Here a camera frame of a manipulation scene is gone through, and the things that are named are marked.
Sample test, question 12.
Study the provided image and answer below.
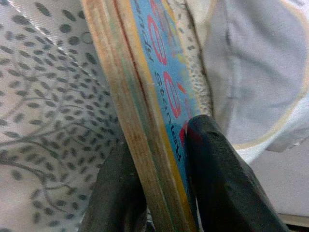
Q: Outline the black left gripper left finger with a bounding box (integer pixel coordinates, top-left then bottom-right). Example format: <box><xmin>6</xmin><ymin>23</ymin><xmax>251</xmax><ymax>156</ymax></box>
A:
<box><xmin>79</xmin><ymin>142</ymin><xmax>148</xmax><ymax>232</ymax></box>

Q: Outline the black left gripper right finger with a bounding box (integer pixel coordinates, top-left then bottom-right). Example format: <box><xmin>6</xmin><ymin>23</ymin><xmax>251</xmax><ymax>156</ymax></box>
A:
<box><xmin>183</xmin><ymin>114</ymin><xmax>290</xmax><ymax>232</ymax></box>

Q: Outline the blue yellow children's board book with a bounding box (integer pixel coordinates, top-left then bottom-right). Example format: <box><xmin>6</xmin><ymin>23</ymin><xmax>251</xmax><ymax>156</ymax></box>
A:
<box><xmin>80</xmin><ymin>0</ymin><xmax>211</xmax><ymax>232</ymax></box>

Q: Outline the off-white pillow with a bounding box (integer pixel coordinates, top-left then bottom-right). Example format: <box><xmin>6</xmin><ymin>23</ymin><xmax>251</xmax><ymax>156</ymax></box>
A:
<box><xmin>190</xmin><ymin>0</ymin><xmax>309</xmax><ymax>167</ymax></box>

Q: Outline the grey patterned mattress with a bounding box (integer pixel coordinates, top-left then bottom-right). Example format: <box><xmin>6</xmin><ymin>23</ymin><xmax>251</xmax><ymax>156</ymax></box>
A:
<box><xmin>0</xmin><ymin>0</ymin><xmax>213</xmax><ymax>232</ymax></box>

